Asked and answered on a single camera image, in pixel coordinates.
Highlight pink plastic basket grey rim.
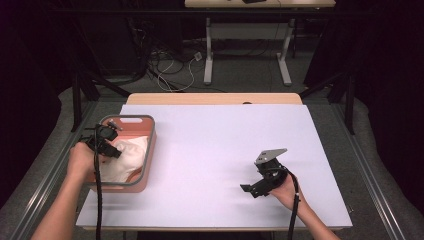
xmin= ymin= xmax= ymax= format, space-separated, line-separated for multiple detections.
xmin=76 ymin=114 xmax=158 ymax=194

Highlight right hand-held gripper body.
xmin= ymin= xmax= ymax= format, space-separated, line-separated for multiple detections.
xmin=249 ymin=148 xmax=290 ymax=199

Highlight light wooden table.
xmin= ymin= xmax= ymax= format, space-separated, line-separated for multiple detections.
xmin=82 ymin=92 xmax=344 ymax=232

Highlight wooden desk white legs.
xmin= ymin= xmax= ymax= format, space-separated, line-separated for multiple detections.
xmin=184 ymin=0 xmax=337 ymax=87

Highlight grey metal floor rail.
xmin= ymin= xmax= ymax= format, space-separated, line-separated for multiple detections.
xmin=8 ymin=101 xmax=98 ymax=240
xmin=329 ymin=103 xmax=406 ymax=240

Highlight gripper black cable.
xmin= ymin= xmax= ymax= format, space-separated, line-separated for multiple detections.
xmin=266 ymin=168 xmax=301 ymax=240
xmin=79 ymin=124 xmax=105 ymax=240

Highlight cream baby bodysuit brown trim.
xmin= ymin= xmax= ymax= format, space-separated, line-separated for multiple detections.
xmin=99 ymin=135 xmax=149 ymax=184

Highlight person's right hand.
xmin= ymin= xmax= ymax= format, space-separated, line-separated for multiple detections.
xmin=269 ymin=175 xmax=303 ymax=212

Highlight white floor cable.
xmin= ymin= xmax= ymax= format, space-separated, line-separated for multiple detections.
xmin=156 ymin=56 xmax=197 ymax=93

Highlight bundle of black cables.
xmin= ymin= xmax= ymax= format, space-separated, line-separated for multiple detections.
xmin=126 ymin=16 xmax=188 ymax=86

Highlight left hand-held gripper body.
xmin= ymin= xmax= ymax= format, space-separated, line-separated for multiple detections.
xmin=86 ymin=120 xmax=124 ymax=155

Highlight black metal stand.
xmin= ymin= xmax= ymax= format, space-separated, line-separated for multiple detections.
xmin=70 ymin=71 xmax=131 ymax=133
xmin=299 ymin=71 xmax=356 ymax=136

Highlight dark curtain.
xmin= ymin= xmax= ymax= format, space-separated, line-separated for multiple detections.
xmin=0 ymin=0 xmax=73 ymax=211
xmin=304 ymin=0 xmax=424 ymax=218

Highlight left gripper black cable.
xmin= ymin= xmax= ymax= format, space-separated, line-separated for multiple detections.
xmin=79 ymin=124 xmax=105 ymax=240

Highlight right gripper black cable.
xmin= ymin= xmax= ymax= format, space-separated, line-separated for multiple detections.
xmin=266 ymin=168 xmax=301 ymax=240

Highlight person's left hand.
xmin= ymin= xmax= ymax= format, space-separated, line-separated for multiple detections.
xmin=66 ymin=141 xmax=101 ymax=185

